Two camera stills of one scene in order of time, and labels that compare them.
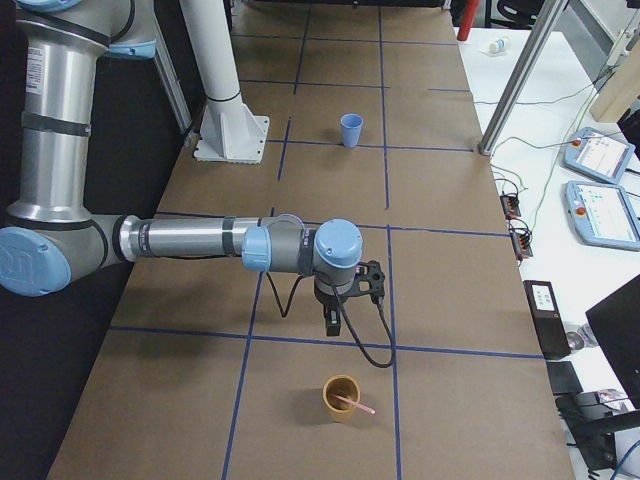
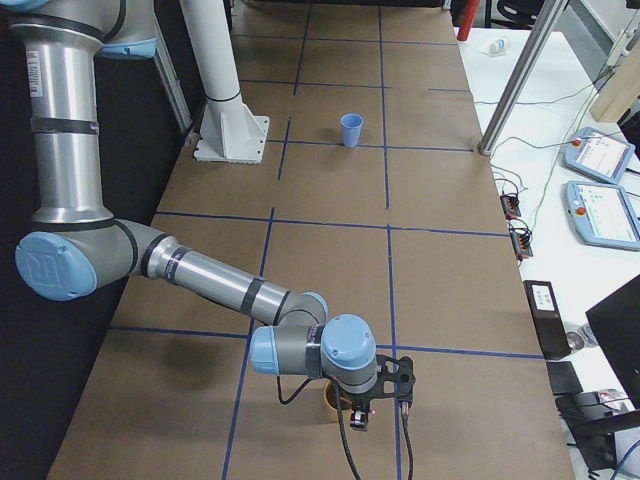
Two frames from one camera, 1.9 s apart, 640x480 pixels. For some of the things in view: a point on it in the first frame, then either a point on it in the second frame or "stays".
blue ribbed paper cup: x=351 y=124 stays
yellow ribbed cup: x=341 y=410 stays
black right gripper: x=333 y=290 -> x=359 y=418
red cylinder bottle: x=468 y=19 stays
